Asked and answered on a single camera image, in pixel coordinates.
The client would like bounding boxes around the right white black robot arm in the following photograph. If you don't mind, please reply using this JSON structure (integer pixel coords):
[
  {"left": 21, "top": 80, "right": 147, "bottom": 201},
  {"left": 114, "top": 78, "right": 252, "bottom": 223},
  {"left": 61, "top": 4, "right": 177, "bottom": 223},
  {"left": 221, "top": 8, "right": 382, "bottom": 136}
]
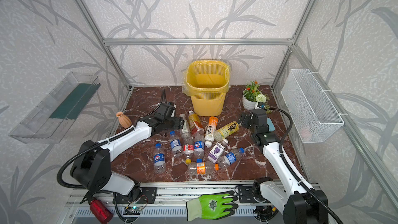
[{"left": 238, "top": 107, "right": 342, "bottom": 224}]

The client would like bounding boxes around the yellow plastic bin liner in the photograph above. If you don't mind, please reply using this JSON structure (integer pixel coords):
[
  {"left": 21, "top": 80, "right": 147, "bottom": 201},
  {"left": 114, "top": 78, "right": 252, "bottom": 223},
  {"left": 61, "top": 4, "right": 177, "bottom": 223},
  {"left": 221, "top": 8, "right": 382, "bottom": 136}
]
[{"left": 183, "top": 60, "right": 230, "bottom": 96}]

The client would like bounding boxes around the yellow ribbed waste bin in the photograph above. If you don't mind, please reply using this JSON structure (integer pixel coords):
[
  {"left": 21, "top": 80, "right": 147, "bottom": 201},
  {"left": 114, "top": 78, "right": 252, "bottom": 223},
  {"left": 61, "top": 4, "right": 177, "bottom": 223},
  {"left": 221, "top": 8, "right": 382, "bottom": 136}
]
[{"left": 186, "top": 60, "right": 231, "bottom": 117}]

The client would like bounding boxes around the grape label white cap bottle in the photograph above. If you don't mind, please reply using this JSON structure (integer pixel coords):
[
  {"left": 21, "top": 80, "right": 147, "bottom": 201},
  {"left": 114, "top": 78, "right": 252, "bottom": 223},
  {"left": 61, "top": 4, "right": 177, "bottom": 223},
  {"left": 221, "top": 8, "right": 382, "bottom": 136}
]
[{"left": 205, "top": 139, "right": 229, "bottom": 163}]

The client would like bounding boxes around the pepsi bottle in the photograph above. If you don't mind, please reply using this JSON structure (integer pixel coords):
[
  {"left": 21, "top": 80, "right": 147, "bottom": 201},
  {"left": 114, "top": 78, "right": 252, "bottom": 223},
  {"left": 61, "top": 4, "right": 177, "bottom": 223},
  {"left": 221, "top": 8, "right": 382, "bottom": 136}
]
[
  {"left": 170, "top": 131, "right": 183, "bottom": 157},
  {"left": 218, "top": 148, "right": 245, "bottom": 169},
  {"left": 194, "top": 133, "right": 205, "bottom": 160},
  {"left": 153, "top": 143, "right": 166, "bottom": 174}
]

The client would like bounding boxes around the yellow red label bottle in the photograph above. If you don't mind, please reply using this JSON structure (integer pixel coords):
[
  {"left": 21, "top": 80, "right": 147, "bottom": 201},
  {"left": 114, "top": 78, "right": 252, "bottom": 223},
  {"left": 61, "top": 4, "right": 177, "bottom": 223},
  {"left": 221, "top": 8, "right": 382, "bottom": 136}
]
[{"left": 188, "top": 111, "right": 204, "bottom": 136}]

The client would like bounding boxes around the orange label bottle front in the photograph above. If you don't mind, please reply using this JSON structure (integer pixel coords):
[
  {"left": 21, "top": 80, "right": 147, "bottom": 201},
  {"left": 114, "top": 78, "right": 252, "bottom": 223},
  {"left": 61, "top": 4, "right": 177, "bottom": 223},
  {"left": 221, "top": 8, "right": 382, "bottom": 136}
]
[{"left": 188, "top": 161, "right": 219, "bottom": 175}]

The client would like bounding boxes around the green and black work glove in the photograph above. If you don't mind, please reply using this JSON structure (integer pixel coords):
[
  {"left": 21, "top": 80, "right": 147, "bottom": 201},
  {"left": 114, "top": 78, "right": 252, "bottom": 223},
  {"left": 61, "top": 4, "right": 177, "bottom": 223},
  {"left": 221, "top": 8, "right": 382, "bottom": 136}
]
[{"left": 186, "top": 190, "right": 239, "bottom": 222}]

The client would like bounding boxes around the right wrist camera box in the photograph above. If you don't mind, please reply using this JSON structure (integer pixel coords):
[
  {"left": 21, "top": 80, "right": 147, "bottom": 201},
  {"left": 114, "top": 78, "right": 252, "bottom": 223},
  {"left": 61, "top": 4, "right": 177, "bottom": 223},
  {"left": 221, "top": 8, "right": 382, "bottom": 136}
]
[{"left": 255, "top": 102, "right": 266, "bottom": 110}]

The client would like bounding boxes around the red emergency stop button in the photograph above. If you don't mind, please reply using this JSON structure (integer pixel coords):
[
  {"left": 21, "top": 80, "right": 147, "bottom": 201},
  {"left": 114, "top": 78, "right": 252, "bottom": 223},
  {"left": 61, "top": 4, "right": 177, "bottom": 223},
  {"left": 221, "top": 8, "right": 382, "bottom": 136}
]
[{"left": 90, "top": 199, "right": 114, "bottom": 224}]

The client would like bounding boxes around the clear bottle pale label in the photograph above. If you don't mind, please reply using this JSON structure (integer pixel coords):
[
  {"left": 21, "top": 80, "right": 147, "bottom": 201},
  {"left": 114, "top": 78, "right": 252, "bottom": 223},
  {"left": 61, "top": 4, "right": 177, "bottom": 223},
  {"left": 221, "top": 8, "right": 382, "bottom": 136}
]
[{"left": 179, "top": 114, "right": 191, "bottom": 139}]

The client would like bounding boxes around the clear bottle red label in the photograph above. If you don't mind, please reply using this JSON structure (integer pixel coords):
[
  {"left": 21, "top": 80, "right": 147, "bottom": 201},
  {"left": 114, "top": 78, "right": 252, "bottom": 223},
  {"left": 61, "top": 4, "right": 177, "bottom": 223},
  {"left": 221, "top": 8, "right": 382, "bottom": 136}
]
[{"left": 181, "top": 133, "right": 194, "bottom": 159}]

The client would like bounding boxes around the yellow label tea bottle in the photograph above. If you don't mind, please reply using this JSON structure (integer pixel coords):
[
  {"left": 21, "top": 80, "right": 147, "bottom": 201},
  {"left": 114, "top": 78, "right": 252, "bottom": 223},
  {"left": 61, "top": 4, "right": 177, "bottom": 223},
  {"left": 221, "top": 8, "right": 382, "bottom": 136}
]
[{"left": 214, "top": 121, "right": 239, "bottom": 142}]

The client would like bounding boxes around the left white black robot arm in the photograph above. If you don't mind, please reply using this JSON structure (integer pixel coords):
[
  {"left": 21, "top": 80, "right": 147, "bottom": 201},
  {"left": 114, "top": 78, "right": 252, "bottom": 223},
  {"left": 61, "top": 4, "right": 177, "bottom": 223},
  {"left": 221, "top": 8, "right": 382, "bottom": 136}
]
[{"left": 57, "top": 102, "right": 183, "bottom": 201}]

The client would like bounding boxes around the white pot with flowers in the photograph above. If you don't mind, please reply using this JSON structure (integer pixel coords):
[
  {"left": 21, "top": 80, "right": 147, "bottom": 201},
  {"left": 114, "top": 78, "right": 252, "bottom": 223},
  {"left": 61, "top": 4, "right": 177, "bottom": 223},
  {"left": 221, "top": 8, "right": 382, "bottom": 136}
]
[{"left": 243, "top": 81, "right": 269, "bottom": 110}]

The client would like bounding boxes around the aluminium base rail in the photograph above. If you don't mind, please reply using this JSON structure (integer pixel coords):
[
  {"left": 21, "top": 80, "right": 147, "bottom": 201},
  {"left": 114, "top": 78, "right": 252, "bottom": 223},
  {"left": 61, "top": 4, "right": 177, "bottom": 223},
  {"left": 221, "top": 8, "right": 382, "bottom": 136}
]
[{"left": 65, "top": 180, "right": 254, "bottom": 207}]

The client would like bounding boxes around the clear acrylic wall shelf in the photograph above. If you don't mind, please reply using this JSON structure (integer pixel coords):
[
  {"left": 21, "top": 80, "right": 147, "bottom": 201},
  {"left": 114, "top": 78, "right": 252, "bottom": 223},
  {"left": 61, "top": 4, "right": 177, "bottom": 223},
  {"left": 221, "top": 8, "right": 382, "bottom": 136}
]
[{"left": 9, "top": 72, "right": 101, "bottom": 144}]

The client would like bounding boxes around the small peach ribbed vase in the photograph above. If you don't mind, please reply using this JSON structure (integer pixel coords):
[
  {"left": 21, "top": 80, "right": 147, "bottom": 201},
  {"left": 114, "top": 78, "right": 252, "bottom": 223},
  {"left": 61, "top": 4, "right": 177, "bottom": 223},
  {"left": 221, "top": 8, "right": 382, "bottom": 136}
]
[{"left": 116, "top": 112, "right": 132, "bottom": 129}]

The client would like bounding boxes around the white wire mesh basket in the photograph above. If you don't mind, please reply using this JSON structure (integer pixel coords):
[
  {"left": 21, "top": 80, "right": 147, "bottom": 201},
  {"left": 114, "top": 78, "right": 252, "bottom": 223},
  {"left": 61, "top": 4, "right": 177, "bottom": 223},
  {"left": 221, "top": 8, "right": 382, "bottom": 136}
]
[{"left": 282, "top": 68, "right": 344, "bottom": 144}]

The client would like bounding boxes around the orange cap white bottle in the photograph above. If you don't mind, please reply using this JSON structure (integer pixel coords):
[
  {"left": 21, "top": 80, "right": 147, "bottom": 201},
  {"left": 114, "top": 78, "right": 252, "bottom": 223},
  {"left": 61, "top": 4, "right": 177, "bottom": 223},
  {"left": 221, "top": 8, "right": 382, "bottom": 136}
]
[{"left": 204, "top": 116, "right": 218, "bottom": 147}]

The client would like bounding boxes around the green circuit board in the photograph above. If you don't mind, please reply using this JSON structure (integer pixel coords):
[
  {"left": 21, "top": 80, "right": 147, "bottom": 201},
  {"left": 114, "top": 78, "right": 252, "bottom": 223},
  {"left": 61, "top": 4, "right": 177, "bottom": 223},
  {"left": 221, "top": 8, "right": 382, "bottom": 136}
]
[{"left": 123, "top": 205, "right": 145, "bottom": 216}]

